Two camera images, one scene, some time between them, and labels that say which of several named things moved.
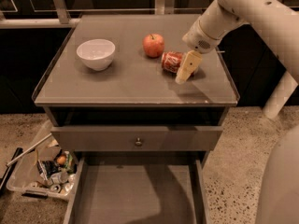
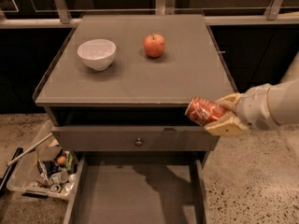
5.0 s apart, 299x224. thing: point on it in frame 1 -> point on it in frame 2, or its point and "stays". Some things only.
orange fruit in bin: [61, 160] stays
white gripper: [198, 40] -> [254, 106]
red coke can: [172, 61] -> [204, 112]
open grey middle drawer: [138, 189] stays
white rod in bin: [36, 144] stays
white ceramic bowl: [97, 53] stays
